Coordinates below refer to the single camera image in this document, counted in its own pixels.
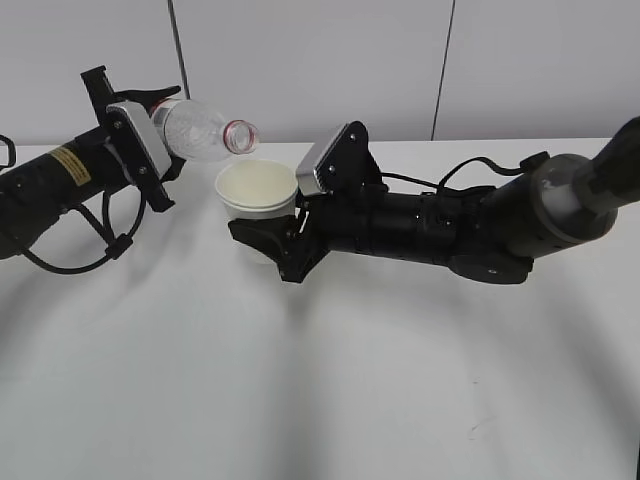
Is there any white paper cup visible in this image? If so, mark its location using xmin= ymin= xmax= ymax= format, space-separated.
xmin=215 ymin=158 xmax=299 ymax=266

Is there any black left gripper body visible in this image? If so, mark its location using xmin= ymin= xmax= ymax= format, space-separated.
xmin=81 ymin=66 xmax=174 ymax=212

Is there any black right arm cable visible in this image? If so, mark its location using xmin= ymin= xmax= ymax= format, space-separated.
xmin=379 ymin=156 xmax=524 ymax=194

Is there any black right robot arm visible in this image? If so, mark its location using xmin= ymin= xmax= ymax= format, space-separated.
xmin=228 ymin=120 xmax=639 ymax=285

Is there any clear plastic water bottle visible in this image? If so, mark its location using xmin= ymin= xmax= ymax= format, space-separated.
xmin=151 ymin=98 xmax=260 ymax=162

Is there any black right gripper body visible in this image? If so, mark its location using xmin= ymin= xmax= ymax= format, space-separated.
xmin=278 ymin=164 xmax=388 ymax=283

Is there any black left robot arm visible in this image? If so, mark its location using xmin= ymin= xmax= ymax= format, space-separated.
xmin=1 ymin=66 xmax=185 ymax=275

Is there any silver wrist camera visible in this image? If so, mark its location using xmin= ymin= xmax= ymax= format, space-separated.
xmin=295 ymin=121 xmax=370 ymax=197
xmin=106 ymin=100 xmax=172 ymax=179

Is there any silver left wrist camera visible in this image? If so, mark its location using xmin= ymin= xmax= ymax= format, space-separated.
xmin=106 ymin=100 xmax=172 ymax=179

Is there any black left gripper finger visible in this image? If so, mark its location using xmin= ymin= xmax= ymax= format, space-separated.
xmin=115 ymin=85 xmax=181 ymax=111

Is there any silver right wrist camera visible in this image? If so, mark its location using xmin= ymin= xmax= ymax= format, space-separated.
xmin=295 ymin=121 xmax=370 ymax=197

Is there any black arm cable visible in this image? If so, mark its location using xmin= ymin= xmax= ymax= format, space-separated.
xmin=379 ymin=156 xmax=524 ymax=194
xmin=0 ymin=133 xmax=151 ymax=275

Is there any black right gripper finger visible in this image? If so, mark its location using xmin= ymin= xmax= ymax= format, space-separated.
xmin=228 ymin=218 xmax=295 ymax=264

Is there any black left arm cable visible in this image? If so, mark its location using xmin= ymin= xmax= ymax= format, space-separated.
xmin=0 ymin=133 xmax=151 ymax=275

